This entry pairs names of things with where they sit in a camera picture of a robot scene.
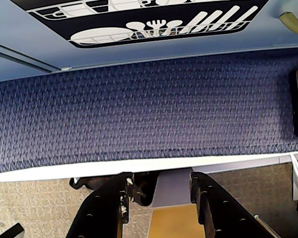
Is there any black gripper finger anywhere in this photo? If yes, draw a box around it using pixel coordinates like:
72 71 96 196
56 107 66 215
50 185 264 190
189 172 282 238
64 171 135 238

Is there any grey table support beam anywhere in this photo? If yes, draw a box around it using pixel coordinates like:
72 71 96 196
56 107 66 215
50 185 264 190
150 171 197 209

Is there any black bar on floor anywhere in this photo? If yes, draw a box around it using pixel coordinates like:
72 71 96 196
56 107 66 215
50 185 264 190
3 222 24 238

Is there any blue woven floor mat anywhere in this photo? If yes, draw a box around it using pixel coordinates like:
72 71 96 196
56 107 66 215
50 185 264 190
0 48 298 176

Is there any blue toy kitchen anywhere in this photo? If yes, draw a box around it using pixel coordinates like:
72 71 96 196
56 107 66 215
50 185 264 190
0 0 298 84

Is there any black dishwasher rack sticker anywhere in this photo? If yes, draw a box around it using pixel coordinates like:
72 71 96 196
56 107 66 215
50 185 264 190
24 0 269 49

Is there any gold dishwasher door handle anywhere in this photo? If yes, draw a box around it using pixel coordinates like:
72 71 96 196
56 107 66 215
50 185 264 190
277 11 298 36

